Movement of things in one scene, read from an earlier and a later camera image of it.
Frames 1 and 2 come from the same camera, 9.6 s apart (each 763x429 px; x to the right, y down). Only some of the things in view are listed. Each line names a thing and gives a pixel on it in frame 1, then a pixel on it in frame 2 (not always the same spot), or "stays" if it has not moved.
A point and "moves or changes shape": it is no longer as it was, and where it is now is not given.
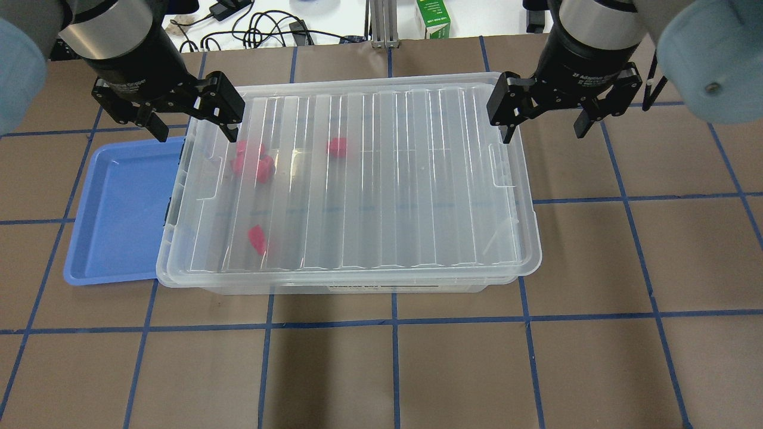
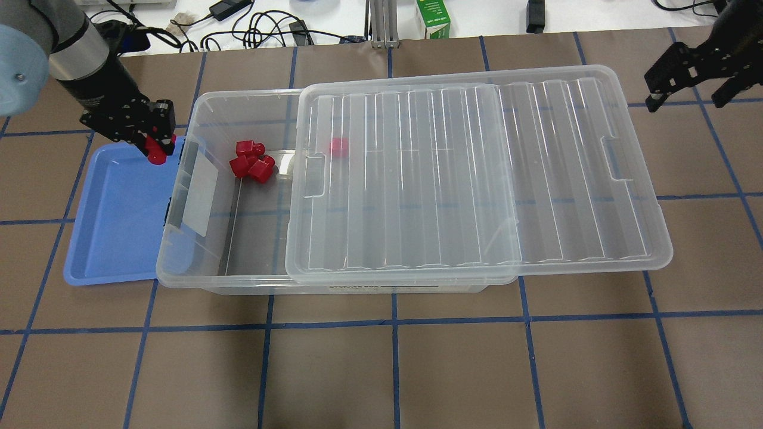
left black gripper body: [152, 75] → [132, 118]
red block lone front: [258, 238] → [155, 153]
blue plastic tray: [121, 215] stays
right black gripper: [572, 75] → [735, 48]
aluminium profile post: [384, 24] stays
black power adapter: [225, 9] stays
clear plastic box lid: [359, 182] moves or changes shape
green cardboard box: [436, 18] stays
